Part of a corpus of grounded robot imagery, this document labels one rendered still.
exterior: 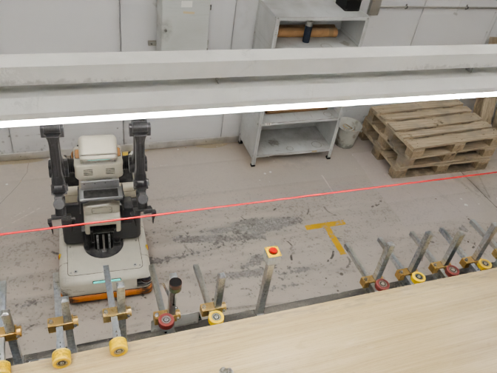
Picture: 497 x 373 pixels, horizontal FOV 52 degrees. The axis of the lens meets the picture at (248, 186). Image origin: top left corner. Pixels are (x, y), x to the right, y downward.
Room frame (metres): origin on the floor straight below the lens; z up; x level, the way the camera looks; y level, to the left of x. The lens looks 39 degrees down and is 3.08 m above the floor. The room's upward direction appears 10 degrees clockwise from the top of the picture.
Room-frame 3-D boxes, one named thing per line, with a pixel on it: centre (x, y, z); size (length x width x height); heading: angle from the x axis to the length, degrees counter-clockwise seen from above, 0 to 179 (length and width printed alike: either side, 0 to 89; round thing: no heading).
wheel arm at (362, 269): (2.20, -0.77, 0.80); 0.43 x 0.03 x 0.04; 25
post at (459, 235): (2.34, -1.30, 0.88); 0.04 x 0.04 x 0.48; 25
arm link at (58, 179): (2.03, 1.01, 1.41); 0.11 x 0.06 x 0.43; 111
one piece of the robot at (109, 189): (2.27, 0.87, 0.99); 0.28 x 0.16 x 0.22; 112
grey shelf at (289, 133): (4.53, -0.31, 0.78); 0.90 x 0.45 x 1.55; 115
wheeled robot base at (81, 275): (2.53, 0.98, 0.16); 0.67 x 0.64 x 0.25; 22
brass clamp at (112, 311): (1.50, 0.53, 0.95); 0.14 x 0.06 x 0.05; 115
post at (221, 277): (1.71, 0.06, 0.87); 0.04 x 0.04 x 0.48; 25
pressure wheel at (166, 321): (1.54, 0.30, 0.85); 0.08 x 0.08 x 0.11
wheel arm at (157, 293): (1.72, 0.38, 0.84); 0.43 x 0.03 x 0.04; 25
